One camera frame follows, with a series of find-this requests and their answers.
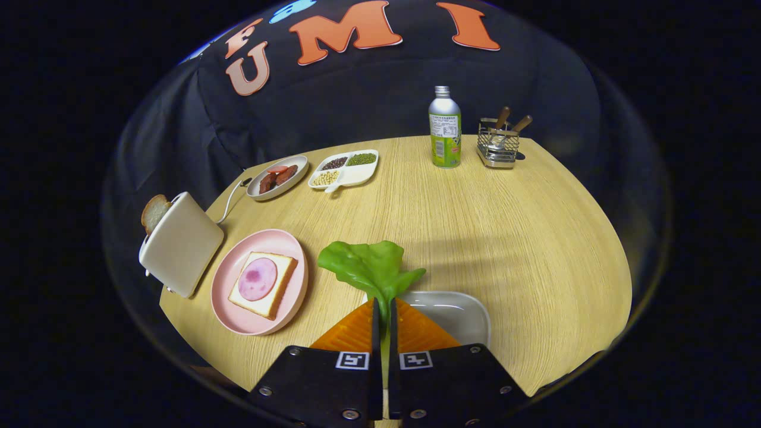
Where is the silver green drink bottle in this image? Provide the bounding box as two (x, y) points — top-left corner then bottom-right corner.
(428, 86), (462, 169)

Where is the black backdrop cloth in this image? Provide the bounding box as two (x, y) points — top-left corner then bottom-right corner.
(102, 0), (672, 250)

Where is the pink round plate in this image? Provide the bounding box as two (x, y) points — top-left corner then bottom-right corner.
(210, 229), (309, 336)

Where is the cream white toaster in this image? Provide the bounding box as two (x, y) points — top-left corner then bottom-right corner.
(139, 191), (225, 299)

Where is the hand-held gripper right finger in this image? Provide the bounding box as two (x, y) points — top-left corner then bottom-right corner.
(388, 298), (530, 427)

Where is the white rectangular dish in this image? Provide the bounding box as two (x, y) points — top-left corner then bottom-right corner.
(364, 291), (492, 348)

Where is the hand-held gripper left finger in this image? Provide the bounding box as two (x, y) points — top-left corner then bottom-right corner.
(249, 298), (383, 426)

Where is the wooden handled utensil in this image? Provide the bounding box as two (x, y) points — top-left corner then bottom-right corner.
(502, 115), (533, 146)
(492, 106), (511, 146)

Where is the metal wire utensil holder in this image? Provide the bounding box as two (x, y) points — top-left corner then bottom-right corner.
(476, 118), (526, 169)

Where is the green lettuce leaf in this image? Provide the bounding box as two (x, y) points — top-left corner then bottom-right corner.
(317, 240), (427, 390)

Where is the white sectioned dish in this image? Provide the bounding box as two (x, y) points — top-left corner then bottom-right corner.
(307, 149), (379, 193)

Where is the white toaster cable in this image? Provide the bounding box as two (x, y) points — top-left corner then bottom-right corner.
(215, 177), (253, 225)

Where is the toasted bread slice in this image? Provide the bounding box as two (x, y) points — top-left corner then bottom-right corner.
(141, 194), (173, 235)

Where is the grey round plate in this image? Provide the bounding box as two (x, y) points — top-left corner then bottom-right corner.
(246, 155), (310, 202)

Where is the white bread slice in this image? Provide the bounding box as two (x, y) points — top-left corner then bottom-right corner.
(228, 251), (298, 321)

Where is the pink ham slice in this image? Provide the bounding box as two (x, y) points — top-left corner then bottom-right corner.
(238, 257), (278, 301)

